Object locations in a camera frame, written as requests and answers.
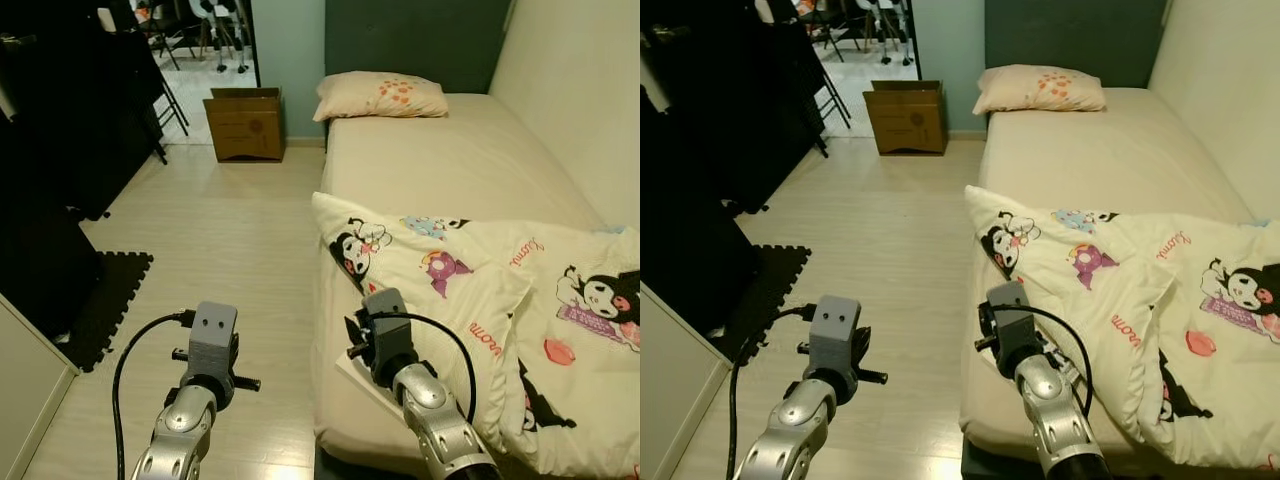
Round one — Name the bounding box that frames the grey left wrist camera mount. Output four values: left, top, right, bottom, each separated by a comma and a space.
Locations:
815, 296, 863, 376
190, 302, 239, 379

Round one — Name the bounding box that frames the white wardrobe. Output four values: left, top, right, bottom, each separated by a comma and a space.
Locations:
0, 290, 83, 480
640, 285, 736, 480

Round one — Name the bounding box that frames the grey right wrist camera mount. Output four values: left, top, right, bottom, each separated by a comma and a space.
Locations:
988, 282, 1041, 366
362, 288, 416, 376

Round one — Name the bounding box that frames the pink pillow with orange dots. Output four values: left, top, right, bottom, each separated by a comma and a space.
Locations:
972, 65, 1108, 116
313, 70, 451, 123

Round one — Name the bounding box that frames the black door frame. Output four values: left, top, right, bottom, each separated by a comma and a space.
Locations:
243, 0, 261, 89
905, 0, 921, 81

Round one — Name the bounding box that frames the black covered clothes rack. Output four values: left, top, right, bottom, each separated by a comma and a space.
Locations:
0, 0, 191, 221
640, 0, 853, 216

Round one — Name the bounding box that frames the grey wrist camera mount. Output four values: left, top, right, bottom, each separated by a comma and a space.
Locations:
190, 302, 239, 379
815, 296, 863, 376
988, 282, 1041, 366
362, 288, 416, 376

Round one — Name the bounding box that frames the cream sheeted mattress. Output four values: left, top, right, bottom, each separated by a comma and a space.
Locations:
312, 90, 640, 476
960, 85, 1280, 471

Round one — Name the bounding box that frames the cream cartoon print blanket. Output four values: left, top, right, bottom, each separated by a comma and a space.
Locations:
963, 185, 1280, 471
312, 192, 640, 479

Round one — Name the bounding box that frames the black wardrobe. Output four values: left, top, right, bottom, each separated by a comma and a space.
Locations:
640, 85, 761, 336
0, 95, 106, 341

